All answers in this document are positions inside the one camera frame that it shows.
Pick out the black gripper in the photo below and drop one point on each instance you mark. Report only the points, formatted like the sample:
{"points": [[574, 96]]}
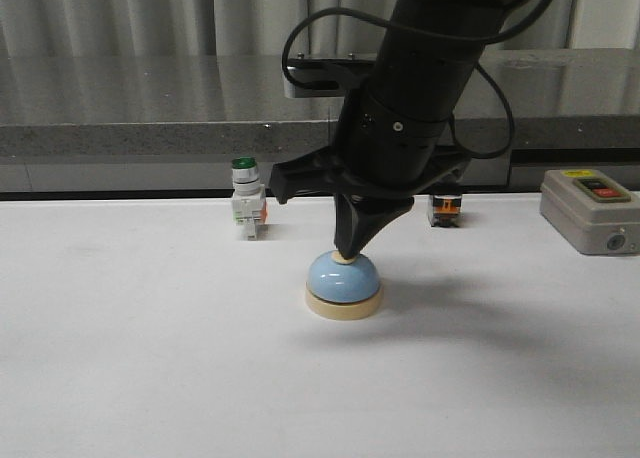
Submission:
{"points": [[375, 153]]}

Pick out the blue and cream desk bell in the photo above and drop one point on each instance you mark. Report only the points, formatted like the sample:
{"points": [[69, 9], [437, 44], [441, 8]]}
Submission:
{"points": [[343, 289]]}

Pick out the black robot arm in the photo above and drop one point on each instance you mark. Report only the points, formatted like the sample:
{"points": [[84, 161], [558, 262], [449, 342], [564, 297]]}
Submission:
{"points": [[430, 50]]}

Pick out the grey curtain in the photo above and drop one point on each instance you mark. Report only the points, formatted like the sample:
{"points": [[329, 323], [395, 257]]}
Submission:
{"points": [[91, 28]]}

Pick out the black selector switch module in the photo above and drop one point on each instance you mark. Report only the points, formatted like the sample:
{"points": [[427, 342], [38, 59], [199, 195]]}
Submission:
{"points": [[444, 210]]}

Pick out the green pushbutton switch module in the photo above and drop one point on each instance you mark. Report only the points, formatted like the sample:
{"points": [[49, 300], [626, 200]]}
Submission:
{"points": [[248, 201]]}

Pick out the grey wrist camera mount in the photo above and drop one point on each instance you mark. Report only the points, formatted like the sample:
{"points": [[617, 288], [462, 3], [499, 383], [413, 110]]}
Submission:
{"points": [[325, 75]]}

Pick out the grey start-stop switch box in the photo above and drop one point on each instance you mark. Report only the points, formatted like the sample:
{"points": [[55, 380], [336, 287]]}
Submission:
{"points": [[593, 212]]}

